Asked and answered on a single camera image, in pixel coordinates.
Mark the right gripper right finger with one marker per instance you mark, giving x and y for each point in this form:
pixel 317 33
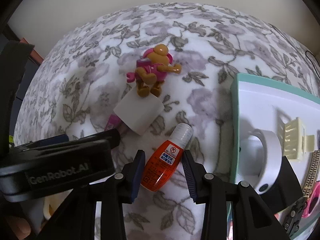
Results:
pixel 251 217

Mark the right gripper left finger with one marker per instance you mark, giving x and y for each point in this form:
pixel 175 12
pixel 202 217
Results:
pixel 75 217

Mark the cream plastic holder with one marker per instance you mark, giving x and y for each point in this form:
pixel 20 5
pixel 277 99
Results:
pixel 294 140

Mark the orange glue bottle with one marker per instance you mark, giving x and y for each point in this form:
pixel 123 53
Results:
pixel 164 161

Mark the person hand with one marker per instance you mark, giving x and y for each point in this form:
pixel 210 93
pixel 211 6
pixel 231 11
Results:
pixel 21 228

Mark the black block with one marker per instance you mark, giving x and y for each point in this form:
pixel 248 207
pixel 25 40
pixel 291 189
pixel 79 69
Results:
pixel 285 191

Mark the white tape roll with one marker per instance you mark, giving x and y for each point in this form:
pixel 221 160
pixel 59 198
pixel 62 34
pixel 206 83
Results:
pixel 260 159

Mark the pink foam piece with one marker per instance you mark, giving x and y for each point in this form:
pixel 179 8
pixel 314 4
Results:
pixel 312 201

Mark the floral purple blanket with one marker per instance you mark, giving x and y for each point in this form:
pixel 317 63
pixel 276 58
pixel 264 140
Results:
pixel 187 54

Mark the purple tube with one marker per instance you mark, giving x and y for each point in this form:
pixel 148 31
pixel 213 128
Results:
pixel 114 122

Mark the teal white box tray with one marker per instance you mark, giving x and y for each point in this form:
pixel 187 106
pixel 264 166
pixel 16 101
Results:
pixel 254 103

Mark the white eraser block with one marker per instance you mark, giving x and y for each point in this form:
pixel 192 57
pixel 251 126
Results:
pixel 138 113

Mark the brown pink dog figurine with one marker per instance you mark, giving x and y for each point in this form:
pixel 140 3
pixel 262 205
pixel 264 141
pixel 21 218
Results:
pixel 152 69

